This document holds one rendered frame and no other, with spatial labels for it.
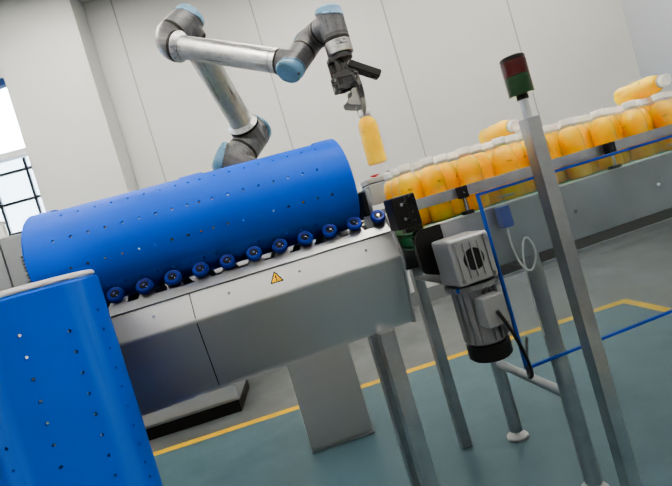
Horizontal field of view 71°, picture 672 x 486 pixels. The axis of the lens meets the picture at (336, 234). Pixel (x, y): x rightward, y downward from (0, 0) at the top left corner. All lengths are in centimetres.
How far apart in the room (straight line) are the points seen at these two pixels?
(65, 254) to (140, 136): 321
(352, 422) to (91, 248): 144
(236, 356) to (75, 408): 46
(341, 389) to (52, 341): 146
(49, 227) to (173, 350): 45
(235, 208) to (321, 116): 312
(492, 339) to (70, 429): 94
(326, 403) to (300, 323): 96
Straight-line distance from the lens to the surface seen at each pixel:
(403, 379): 147
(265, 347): 137
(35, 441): 108
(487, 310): 119
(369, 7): 473
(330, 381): 224
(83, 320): 108
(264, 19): 463
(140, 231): 131
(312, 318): 135
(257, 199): 130
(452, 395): 196
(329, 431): 232
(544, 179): 130
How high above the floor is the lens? 99
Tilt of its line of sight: 2 degrees down
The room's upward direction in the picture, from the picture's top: 16 degrees counter-clockwise
